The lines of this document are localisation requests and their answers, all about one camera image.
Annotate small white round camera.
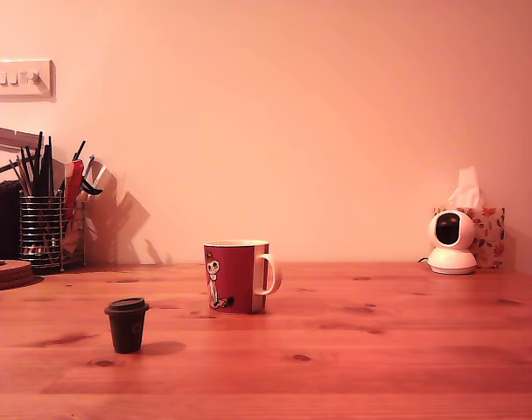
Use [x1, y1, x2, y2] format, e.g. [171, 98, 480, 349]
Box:
[426, 208, 479, 276]

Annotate thick round cork trivet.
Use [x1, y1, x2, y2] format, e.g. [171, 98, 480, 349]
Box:
[0, 259, 34, 293]

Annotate grey chopstick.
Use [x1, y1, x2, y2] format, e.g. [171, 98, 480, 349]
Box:
[8, 157, 31, 197]

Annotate black flat spatula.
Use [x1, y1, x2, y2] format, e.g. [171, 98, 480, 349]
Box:
[40, 135, 56, 197]

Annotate chrome wire rack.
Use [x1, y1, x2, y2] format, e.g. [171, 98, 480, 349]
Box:
[58, 187, 97, 271]

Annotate brown coffee capsule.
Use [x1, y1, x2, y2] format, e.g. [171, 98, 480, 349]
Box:
[103, 297, 151, 354]

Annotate white tissue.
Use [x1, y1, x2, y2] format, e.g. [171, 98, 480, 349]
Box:
[448, 165, 484, 209]

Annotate red kitchen utensil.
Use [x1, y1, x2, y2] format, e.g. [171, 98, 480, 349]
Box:
[63, 159, 84, 220]

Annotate white light switch plate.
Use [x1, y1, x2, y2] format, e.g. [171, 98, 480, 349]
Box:
[0, 59, 57, 104]

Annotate red cartoon mug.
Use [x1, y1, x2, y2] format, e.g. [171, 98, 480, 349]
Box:
[203, 238, 279, 315]

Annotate silver metal kitchen tool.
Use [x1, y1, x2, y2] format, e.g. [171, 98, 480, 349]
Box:
[82, 157, 118, 196]

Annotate dark chopstick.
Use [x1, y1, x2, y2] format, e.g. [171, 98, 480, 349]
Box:
[19, 146, 37, 197]

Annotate floral tissue box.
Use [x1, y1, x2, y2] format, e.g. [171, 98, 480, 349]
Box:
[432, 206, 507, 269]

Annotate wire metal utensil holder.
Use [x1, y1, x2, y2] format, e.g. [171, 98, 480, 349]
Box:
[18, 194, 68, 269]

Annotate black curved kitchen tool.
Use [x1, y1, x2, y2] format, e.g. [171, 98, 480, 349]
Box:
[80, 153, 104, 197]

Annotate grey metal rail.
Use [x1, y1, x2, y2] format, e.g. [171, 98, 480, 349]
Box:
[0, 124, 44, 154]

